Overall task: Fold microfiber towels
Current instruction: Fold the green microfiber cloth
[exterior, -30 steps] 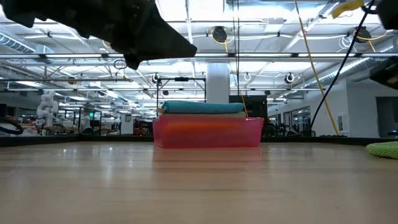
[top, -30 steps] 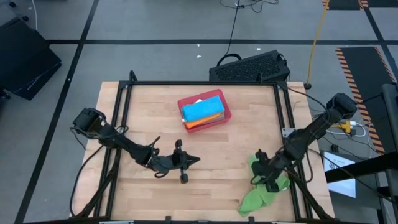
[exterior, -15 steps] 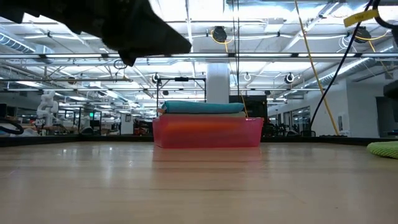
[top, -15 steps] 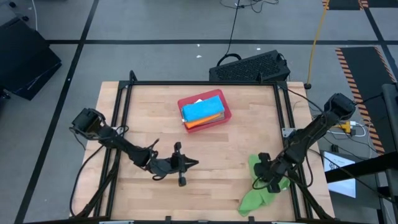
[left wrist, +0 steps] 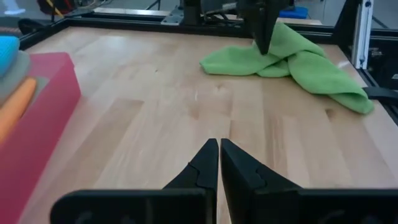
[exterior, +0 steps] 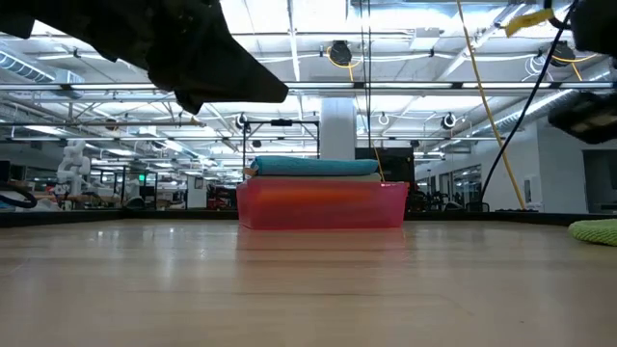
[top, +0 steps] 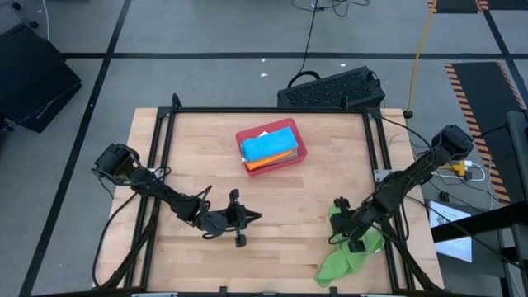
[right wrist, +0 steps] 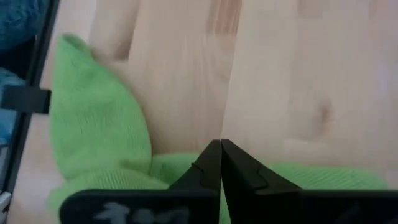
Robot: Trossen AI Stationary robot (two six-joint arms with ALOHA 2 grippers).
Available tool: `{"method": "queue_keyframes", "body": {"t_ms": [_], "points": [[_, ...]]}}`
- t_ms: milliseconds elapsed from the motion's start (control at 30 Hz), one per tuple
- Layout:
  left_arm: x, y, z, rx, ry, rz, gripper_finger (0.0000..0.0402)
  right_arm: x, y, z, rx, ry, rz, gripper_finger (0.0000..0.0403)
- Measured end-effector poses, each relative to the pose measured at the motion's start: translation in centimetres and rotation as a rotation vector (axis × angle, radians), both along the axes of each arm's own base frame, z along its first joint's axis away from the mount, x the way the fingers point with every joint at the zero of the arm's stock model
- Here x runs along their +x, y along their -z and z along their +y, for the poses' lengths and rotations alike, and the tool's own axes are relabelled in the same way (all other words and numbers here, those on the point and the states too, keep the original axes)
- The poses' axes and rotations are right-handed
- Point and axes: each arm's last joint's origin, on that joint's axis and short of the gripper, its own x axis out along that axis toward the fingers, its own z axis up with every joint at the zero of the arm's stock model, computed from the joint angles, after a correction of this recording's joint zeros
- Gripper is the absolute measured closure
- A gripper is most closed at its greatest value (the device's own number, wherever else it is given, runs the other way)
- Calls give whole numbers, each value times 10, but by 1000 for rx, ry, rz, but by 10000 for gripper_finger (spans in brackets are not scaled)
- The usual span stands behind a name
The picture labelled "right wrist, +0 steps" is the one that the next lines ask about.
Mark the black metal table frame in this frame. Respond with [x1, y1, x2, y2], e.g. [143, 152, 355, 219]
[0, 0, 62, 215]

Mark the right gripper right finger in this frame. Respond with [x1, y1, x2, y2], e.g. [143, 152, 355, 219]
[221, 138, 398, 224]

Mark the blue floor object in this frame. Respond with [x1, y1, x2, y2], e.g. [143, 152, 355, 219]
[0, 0, 50, 147]

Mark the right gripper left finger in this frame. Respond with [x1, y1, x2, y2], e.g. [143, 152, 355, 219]
[58, 139, 222, 224]

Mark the black frame clip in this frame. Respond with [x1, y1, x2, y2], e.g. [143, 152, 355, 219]
[0, 86, 52, 114]

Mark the bright green microfiber towel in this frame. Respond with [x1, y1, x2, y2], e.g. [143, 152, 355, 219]
[46, 32, 390, 224]

